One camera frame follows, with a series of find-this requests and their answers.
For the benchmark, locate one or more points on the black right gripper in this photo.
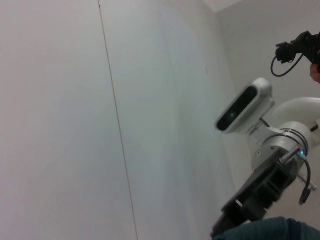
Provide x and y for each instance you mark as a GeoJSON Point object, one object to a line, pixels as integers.
{"type": "Point", "coordinates": [265, 185]}

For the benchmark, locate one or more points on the dark teal fabric bag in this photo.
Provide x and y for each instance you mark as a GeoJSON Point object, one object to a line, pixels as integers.
{"type": "Point", "coordinates": [270, 230]}

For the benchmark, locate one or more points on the person's hand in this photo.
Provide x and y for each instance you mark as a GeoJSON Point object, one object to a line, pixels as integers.
{"type": "Point", "coordinates": [315, 73]}

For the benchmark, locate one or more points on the black clamp device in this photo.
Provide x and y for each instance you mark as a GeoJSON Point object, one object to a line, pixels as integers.
{"type": "Point", "coordinates": [307, 45]}

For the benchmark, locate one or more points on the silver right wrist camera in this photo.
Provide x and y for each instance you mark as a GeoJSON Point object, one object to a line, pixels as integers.
{"type": "Point", "coordinates": [245, 107]}

